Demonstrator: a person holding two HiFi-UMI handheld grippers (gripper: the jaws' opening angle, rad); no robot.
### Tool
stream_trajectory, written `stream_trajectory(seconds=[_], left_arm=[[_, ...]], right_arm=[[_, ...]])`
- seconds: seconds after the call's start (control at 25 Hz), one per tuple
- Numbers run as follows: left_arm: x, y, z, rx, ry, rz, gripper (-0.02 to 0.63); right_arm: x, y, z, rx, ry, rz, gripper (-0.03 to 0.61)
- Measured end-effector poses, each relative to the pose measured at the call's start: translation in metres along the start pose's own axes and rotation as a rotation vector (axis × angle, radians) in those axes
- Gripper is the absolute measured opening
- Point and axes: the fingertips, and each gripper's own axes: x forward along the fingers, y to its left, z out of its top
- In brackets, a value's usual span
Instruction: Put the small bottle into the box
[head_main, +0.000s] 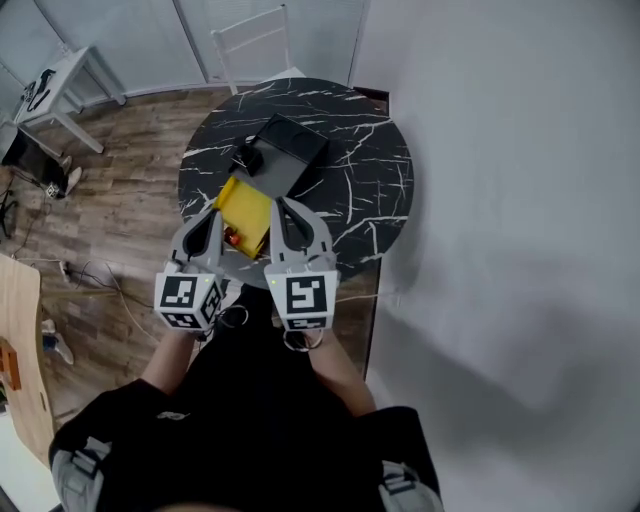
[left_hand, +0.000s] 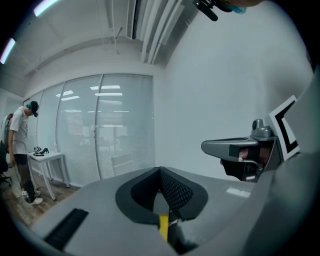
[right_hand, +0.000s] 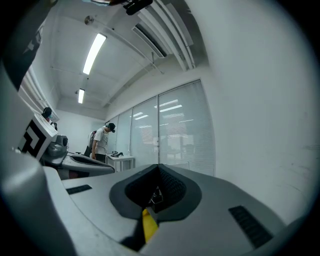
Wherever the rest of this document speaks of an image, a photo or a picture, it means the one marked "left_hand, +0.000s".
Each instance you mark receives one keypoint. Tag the white sprinkler pipe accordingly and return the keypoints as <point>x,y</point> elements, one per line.
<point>117,45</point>

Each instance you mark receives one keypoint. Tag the white table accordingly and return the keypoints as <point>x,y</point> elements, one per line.
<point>47,156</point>

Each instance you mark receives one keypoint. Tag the black head-worn camera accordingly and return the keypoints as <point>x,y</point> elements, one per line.
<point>210,13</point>

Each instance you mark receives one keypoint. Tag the black tool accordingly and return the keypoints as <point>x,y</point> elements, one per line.
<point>45,150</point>

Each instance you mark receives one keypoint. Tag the white ceiling air vent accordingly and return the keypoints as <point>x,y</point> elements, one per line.
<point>131,20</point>

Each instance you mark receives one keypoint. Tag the gray gripper-mounted camera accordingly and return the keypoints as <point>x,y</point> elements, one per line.
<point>260,128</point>

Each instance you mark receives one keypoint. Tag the white ceiling ducts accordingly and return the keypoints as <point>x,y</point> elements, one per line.
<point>152,32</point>

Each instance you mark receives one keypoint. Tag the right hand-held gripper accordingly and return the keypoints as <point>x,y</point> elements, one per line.
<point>285,135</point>

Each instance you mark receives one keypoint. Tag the white chair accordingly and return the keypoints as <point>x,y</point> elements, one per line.
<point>123,163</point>

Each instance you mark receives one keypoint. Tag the clear plastic bottle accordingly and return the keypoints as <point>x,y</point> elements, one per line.
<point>55,148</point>

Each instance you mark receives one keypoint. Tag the glass partition with blinds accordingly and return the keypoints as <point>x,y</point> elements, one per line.
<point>120,130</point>

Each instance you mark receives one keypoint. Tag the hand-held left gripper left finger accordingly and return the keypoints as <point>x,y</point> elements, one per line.
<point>100,225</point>

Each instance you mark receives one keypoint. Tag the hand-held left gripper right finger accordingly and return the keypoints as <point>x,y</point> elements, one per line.
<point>220,215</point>

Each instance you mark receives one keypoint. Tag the ceiling strip light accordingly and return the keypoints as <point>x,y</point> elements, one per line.
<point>7,51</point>
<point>42,8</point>

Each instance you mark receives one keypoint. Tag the person's right hand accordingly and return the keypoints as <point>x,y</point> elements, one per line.
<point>245,153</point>

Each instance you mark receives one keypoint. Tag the yellow box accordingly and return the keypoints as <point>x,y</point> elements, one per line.
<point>163,225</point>

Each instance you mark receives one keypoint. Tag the black office chair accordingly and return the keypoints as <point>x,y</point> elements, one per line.
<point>3,160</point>

